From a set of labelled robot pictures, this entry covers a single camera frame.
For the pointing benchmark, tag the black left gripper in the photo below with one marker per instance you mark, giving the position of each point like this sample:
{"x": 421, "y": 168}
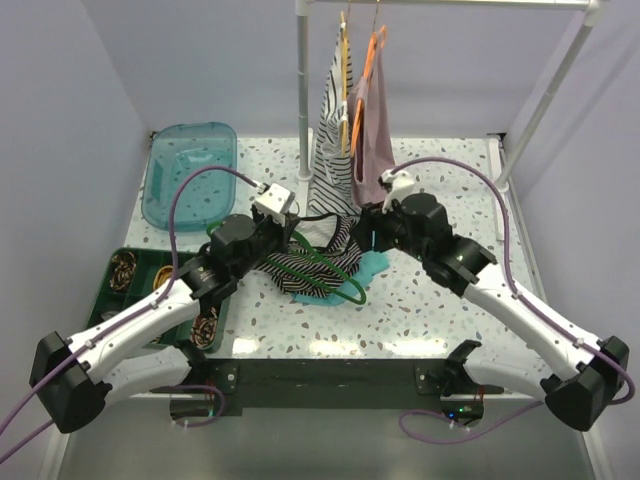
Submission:
{"x": 283, "y": 232}

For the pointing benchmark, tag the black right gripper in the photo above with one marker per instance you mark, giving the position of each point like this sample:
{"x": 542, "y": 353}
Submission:
{"x": 372, "y": 220}

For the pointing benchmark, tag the green hanger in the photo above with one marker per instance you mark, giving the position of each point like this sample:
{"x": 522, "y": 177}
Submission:
{"x": 230, "y": 247}

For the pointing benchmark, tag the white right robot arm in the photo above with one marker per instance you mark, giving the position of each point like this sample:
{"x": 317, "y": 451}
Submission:
{"x": 581, "y": 373}

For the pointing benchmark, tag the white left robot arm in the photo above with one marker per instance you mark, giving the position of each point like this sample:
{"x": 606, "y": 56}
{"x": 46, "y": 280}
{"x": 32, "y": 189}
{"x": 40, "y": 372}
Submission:
{"x": 69, "y": 375}

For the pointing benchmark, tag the teal tank top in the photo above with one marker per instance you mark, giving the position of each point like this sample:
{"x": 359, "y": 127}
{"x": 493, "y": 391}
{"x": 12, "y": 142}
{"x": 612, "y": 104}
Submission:
{"x": 370, "y": 265}

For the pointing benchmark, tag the pink tank top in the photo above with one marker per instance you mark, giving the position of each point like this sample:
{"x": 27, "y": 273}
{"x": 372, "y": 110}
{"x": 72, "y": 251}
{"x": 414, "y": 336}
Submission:
{"x": 374, "y": 152}

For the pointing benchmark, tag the yellow hanger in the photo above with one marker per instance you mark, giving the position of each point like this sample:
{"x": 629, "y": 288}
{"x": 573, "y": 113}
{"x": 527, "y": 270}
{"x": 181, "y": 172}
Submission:
{"x": 344, "y": 50}

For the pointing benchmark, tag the orange hanger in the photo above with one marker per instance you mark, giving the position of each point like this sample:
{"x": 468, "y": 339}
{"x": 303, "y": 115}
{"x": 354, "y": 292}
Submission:
{"x": 377, "y": 40}

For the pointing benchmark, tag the dark green organizer tray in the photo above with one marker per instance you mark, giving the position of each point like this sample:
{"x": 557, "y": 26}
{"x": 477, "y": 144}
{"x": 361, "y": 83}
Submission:
{"x": 134, "y": 273}

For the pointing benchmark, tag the white clothes rack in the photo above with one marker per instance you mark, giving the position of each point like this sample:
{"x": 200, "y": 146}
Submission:
{"x": 529, "y": 117}

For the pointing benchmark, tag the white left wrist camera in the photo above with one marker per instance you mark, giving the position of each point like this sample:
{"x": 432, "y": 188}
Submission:
{"x": 275, "y": 201}

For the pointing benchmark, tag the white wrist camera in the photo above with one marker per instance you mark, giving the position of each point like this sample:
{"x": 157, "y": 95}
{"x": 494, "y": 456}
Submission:
{"x": 275, "y": 201}
{"x": 397, "y": 185}

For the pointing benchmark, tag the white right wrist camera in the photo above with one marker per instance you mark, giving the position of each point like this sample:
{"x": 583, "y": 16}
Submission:
{"x": 397, "y": 185}

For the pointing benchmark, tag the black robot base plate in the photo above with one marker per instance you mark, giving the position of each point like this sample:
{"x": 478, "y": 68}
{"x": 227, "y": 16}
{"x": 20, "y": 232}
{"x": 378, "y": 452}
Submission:
{"x": 400, "y": 384}

